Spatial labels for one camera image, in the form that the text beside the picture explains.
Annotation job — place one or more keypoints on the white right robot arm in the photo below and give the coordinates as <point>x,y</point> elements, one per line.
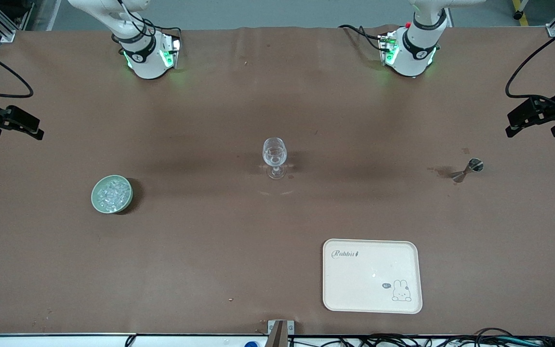
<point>145,60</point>

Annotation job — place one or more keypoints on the clear ice cubes pile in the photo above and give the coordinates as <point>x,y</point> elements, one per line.
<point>111,193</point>

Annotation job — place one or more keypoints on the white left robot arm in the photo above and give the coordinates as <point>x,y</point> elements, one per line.
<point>415,58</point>

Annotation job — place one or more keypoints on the green ceramic bowl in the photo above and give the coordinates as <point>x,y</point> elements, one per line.
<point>112,211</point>

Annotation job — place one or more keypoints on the beige rabbit print tray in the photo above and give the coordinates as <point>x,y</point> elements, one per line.
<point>354,284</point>

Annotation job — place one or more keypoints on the brown table mat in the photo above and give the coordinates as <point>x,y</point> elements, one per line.
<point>210,241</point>

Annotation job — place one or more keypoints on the metal bracket with brown post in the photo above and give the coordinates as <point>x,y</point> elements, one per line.
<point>280,332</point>

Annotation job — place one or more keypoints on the black caster wheel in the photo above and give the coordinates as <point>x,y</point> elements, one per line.
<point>518,15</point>

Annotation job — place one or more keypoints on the clear wine glass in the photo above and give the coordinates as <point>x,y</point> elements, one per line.
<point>274,154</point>

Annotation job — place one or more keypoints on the metal jigger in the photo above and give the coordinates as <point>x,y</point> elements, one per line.
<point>475,166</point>

